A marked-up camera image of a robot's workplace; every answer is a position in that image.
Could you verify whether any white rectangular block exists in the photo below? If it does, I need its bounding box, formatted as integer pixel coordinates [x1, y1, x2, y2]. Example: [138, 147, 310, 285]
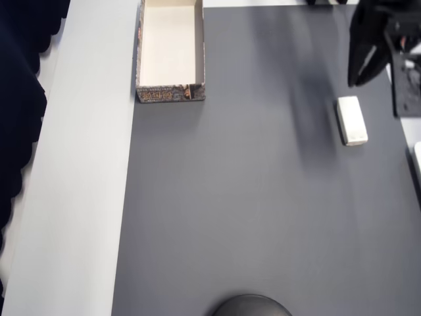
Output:
[335, 95, 368, 147]

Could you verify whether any patterned open cardboard box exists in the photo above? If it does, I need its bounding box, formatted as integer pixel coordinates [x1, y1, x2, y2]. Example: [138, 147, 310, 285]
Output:
[135, 0, 207, 104]

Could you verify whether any grey table mat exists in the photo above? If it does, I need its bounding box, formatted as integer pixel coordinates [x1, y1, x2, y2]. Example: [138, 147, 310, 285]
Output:
[110, 5, 421, 316]

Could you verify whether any dark blue curtain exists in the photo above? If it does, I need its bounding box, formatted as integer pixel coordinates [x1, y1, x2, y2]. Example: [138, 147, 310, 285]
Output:
[0, 0, 72, 297]

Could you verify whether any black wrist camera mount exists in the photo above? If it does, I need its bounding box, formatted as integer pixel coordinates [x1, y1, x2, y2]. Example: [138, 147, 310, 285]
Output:
[383, 19, 421, 118]

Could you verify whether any black round-base camera stand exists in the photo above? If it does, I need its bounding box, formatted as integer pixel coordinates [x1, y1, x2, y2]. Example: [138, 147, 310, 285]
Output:
[210, 294, 293, 316]

